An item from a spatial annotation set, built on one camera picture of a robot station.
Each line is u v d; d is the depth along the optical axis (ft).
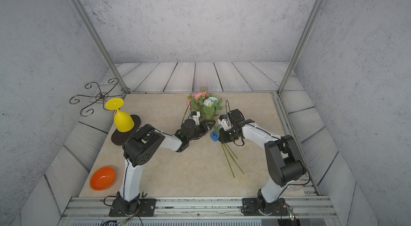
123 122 2.49
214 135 3.08
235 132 2.24
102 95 2.52
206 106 3.33
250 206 2.38
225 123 2.77
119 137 3.16
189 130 2.58
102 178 2.64
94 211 2.45
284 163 1.50
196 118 2.98
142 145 1.83
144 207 2.39
